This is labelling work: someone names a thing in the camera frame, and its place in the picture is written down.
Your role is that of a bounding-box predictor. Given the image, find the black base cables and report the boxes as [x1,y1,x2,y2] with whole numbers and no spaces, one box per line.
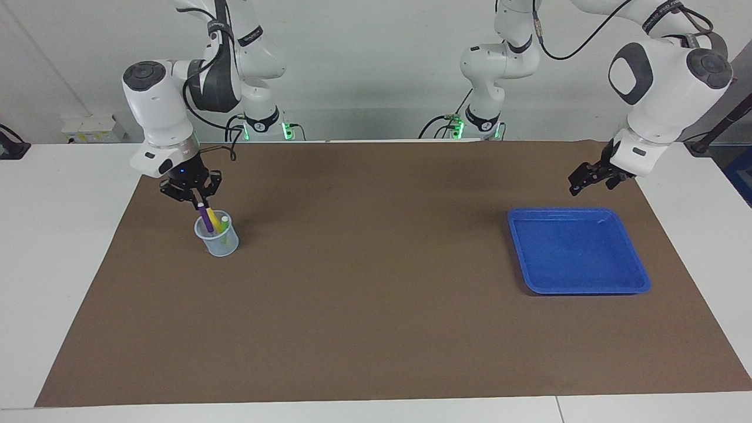
[225,113,306,142]
[418,85,474,140]

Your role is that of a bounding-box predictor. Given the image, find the black left base cables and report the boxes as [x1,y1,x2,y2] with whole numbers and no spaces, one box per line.
[418,85,474,140]

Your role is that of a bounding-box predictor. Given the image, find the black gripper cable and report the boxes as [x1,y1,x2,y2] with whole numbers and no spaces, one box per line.
[496,0,714,62]
[181,0,244,162]

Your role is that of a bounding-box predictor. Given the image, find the clear plastic cup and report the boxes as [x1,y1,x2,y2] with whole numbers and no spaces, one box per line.
[194,211,240,257]

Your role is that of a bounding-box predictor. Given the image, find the blue plastic tray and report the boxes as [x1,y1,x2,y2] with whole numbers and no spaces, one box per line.
[507,207,652,295]

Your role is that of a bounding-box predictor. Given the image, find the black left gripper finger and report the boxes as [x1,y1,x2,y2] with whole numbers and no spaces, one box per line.
[568,162,612,197]
[605,170,637,190]

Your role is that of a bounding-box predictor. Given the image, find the black stand pole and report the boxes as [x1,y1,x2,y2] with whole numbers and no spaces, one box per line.
[684,94,752,157]

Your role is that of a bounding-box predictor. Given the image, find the black right base cables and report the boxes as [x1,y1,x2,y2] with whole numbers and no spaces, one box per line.
[225,113,306,142]

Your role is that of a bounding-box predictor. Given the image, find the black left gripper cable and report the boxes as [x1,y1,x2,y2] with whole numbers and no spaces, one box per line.
[496,0,714,62]

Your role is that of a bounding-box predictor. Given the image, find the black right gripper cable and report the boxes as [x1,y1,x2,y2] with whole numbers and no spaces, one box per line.
[181,0,244,162]

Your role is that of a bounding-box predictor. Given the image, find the brown paper table mat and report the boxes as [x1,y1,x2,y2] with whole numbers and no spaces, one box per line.
[34,139,752,408]

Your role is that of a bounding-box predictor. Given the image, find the black clamp mount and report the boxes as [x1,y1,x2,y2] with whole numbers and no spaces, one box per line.
[0,125,31,160]

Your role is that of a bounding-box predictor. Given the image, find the blue object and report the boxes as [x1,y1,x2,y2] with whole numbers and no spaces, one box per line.
[721,147,752,207]

